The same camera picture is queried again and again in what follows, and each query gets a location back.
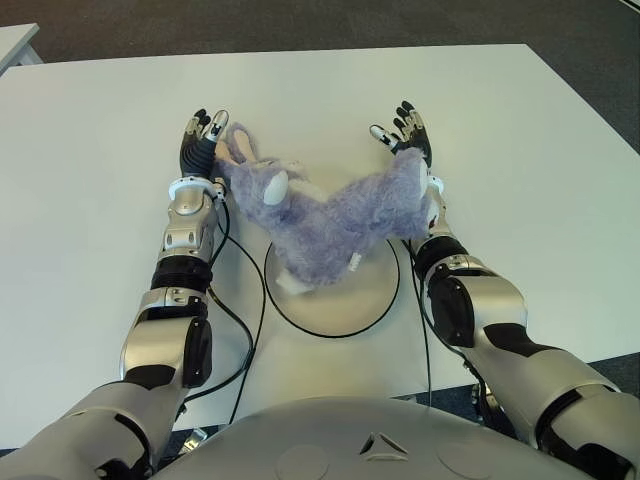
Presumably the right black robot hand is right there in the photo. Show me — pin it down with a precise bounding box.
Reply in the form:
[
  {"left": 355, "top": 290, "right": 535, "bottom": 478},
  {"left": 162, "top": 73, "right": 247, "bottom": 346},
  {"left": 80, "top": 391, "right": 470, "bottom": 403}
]
[{"left": 368, "top": 100, "right": 434, "bottom": 169}]

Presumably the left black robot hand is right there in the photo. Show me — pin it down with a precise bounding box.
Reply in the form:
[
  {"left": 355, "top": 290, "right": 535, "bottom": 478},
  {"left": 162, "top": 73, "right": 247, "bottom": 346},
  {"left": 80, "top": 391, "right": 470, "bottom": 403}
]
[{"left": 178, "top": 107, "right": 231, "bottom": 181}]

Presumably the purple plush doll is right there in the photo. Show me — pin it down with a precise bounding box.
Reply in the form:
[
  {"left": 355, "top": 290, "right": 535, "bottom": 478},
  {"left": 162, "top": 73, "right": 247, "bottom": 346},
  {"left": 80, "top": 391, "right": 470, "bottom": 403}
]
[{"left": 214, "top": 122, "right": 436, "bottom": 296}]

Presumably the white plate with black rim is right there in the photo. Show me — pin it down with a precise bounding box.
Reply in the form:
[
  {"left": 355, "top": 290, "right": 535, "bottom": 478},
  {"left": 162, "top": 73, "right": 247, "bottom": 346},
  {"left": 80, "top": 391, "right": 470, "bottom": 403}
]
[{"left": 263, "top": 232, "right": 401, "bottom": 339}]

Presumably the grey side desk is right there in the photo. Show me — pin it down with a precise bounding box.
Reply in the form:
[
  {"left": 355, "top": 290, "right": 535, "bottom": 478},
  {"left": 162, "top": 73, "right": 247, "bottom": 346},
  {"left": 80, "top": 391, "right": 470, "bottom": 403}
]
[{"left": 0, "top": 23, "right": 41, "bottom": 77}]

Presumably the grey robot torso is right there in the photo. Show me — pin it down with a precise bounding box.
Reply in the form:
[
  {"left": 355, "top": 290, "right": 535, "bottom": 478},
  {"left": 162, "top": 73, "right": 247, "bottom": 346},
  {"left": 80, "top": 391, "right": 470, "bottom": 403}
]
[{"left": 149, "top": 396, "right": 596, "bottom": 480}]

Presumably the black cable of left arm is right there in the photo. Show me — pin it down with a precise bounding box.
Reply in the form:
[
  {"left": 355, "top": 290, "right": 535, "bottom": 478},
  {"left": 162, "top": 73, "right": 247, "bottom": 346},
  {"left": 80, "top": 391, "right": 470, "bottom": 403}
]
[{"left": 182, "top": 199, "right": 267, "bottom": 426}]

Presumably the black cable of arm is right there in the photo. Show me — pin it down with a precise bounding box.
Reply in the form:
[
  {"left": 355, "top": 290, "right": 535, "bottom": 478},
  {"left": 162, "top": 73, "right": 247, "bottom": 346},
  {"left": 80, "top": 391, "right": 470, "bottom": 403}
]
[
  {"left": 407, "top": 239, "right": 434, "bottom": 409},
  {"left": 182, "top": 199, "right": 267, "bottom": 426}
]

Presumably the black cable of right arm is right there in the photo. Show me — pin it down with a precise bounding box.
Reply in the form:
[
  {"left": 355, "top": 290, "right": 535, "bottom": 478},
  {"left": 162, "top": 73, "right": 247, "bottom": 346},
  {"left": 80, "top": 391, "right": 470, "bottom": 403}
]
[{"left": 407, "top": 239, "right": 434, "bottom": 409}]

